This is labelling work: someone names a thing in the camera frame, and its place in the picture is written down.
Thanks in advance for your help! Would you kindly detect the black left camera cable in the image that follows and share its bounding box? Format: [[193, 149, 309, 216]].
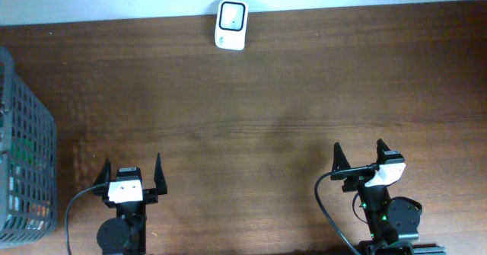
[[64, 182, 110, 255]]

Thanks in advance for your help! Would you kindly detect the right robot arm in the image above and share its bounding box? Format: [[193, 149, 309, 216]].
[[331, 139, 446, 255]]

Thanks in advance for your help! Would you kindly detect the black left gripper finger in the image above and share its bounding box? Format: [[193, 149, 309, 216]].
[[154, 153, 167, 195], [92, 158, 111, 195]]

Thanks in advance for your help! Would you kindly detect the grey plastic mesh basket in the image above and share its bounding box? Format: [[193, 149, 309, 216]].
[[1, 47, 58, 249]]

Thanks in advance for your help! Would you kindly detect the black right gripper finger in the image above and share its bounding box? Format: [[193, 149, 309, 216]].
[[377, 139, 390, 164], [332, 142, 351, 172]]

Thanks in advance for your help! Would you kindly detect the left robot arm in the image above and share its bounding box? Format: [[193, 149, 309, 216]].
[[92, 154, 167, 255]]

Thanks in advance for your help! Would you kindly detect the black right camera cable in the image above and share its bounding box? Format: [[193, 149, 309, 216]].
[[314, 164, 380, 255]]

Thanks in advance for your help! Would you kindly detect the black camera cable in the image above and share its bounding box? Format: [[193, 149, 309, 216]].
[[64, 182, 110, 255], [314, 164, 380, 255]]

